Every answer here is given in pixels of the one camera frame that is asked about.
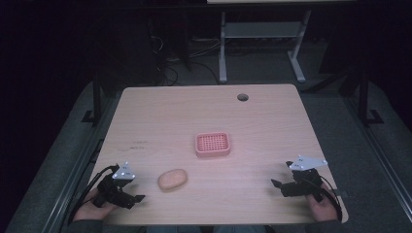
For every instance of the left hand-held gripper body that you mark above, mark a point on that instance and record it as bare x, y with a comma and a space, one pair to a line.
111, 189

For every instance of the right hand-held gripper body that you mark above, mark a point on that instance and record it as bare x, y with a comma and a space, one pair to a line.
304, 181

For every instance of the tan bread roll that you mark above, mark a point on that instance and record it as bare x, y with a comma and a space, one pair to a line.
172, 180

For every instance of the pink soap dish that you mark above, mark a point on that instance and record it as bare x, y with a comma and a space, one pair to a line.
212, 144

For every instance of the person's left hand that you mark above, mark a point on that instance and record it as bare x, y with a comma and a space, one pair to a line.
94, 210

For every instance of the person's right hand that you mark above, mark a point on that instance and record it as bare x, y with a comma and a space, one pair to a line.
322, 208

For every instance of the black metal stand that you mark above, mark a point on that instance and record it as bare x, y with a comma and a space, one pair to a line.
366, 100
94, 97

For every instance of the white metal desk frame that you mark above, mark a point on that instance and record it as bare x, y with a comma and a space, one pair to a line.
262, 42

